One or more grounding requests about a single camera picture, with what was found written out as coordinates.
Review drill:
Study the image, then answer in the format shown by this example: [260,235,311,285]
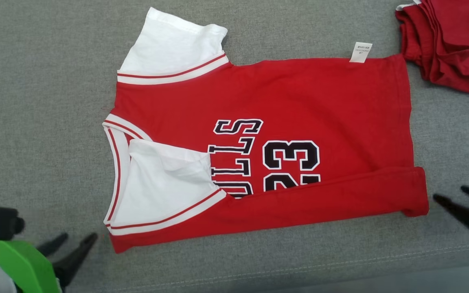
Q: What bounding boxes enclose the red white basketball jersey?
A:
[102,7,430,254]

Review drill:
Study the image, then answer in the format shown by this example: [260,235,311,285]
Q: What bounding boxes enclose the red shorts with white trim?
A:
[395,0,469,100]

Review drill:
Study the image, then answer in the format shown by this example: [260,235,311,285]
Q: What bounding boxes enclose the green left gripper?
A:
[0,232,99,293]

